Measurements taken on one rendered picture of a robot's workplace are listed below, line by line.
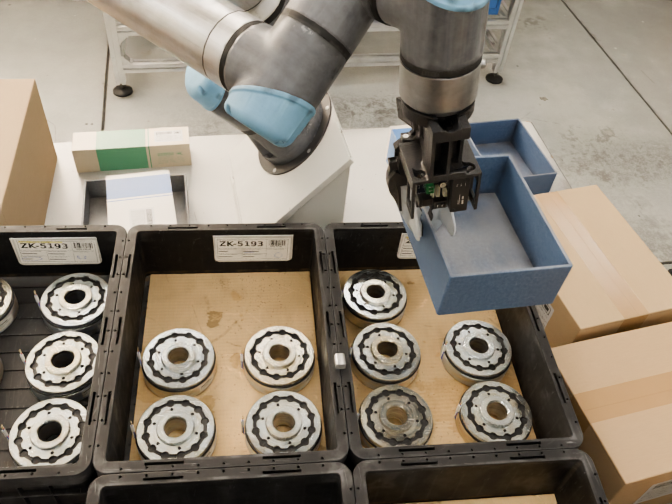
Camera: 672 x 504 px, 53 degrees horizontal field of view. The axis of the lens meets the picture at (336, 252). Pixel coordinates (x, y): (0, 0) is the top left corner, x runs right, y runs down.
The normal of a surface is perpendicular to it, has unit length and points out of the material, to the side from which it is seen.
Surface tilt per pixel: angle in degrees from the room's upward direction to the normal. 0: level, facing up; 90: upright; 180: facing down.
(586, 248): 0
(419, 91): 96
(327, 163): 47
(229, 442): 0
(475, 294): 90
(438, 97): 92
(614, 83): 0
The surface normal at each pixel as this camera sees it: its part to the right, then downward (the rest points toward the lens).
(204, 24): -0.30, -0.22
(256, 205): -0.65, -0.38
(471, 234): 0.10, -0.67
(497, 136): 0.25, 0.73
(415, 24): -0.70, 0.56
